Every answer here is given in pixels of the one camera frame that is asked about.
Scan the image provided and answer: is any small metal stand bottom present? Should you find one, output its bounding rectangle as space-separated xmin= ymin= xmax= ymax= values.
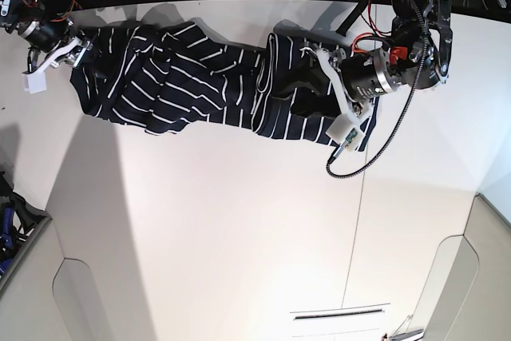
xmin=381 ymin=314 xmax=425 ymax=341

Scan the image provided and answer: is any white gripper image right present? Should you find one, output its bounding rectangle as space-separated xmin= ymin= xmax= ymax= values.
xmin=271 ymin=46 xmax=374 ymax=124

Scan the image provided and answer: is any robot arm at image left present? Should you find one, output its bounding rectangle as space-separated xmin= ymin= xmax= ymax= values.
xmin=1 ymin=0 xmax=107 ymax=81

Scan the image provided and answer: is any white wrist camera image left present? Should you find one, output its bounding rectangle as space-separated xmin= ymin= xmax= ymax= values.
xmin=22 ymin=72 xmax=47 ymax=94

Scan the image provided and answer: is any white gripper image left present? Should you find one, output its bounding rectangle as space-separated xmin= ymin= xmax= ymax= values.
xmin=27 ymin=31 xmax=116 ymax=77

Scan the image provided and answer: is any grey bin with blue items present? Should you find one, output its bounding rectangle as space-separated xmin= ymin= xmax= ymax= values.
xmin=1 ymin=171 xmax=51 ymax=288

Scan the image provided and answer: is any black camera cable image right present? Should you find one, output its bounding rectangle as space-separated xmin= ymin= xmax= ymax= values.
xmin=325 ymin=0 xmax=430 ymax=179

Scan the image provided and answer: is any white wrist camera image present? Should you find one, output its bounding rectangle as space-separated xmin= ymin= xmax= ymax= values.
xmin=326 ymin=114 xmax=366 ymax=152
xmin=22 ymin=72 xmax=47 ymax=94

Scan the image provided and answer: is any navy white striped T-shirt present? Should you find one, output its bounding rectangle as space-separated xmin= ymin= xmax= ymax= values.
xmin=70 ymin=23 xmax=380 ymax=153

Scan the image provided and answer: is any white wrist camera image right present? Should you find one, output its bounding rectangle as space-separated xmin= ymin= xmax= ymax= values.
xmin=326 ymin=114 xmax=366 ymax=152

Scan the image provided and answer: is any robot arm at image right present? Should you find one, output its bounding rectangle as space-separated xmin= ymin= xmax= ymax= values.
xmin=267 ymin=0 xmax=453 ymax=128

